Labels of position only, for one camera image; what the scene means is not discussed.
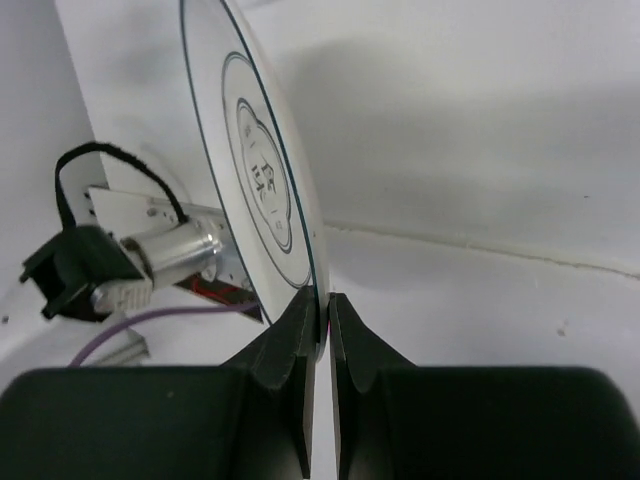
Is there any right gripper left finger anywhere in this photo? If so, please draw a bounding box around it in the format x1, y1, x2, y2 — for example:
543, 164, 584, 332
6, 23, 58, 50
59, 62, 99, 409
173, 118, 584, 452
225, 287, 316, 478

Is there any black base cable loop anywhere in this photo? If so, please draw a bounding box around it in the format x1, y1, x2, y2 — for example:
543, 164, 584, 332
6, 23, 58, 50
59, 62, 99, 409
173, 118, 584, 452
53, 142, 189, 231

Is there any black rimmed white plate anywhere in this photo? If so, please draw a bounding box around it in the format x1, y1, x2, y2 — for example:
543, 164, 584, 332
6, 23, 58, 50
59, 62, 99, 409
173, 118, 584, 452
179, 1, 329, 358

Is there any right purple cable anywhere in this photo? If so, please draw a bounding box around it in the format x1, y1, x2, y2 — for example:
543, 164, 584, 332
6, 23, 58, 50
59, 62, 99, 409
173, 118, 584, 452
67, 305, 259, 369

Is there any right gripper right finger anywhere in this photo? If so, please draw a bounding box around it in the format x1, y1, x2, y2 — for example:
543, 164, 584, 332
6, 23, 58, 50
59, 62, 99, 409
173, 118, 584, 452
328, 293, 415, 479

